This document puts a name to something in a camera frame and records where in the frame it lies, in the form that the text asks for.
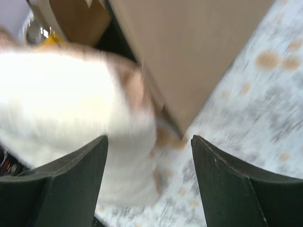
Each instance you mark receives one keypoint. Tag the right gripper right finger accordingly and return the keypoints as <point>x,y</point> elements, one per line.
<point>235,193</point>

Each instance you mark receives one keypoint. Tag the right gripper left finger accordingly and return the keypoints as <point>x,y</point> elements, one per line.
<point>62,193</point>

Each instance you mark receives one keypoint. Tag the beige patterned pillow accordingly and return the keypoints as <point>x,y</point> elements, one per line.
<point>56,99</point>

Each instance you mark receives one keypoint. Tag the beige fabric pet tent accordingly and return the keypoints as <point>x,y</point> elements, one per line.
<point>183,46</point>

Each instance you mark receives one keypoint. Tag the yellow double pet bowl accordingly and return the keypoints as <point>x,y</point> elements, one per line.
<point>35,35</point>

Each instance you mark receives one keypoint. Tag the floral table mat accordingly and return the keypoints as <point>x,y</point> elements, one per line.
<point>254,114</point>

